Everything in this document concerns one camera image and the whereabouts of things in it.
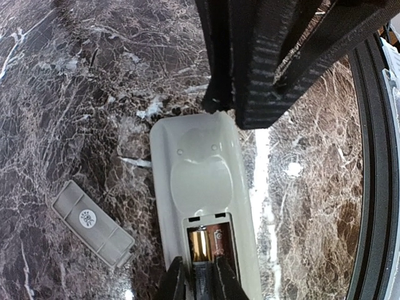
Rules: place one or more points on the grey battery cover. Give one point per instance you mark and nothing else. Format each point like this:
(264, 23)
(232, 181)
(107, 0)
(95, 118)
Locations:
(98, 231)

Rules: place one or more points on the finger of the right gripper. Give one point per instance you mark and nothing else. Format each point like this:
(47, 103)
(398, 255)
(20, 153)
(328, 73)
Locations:
(280, 48)
(214, 17)

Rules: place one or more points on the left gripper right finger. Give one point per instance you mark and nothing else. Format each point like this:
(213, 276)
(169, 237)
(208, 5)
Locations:
(226, 284)

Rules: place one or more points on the brown battery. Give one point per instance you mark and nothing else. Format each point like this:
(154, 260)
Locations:
(201, 264)

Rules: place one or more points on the white slotted cable duct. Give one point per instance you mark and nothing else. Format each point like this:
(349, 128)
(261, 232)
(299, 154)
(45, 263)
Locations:
(391, 79)

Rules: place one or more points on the black front rail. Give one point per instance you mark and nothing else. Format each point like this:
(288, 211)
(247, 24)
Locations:
(378, 242)

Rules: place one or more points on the white remote control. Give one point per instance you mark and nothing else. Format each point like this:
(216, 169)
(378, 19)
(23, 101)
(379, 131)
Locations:
(202, 195)

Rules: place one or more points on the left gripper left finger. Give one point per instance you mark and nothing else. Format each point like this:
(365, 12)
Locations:
(172, 286)

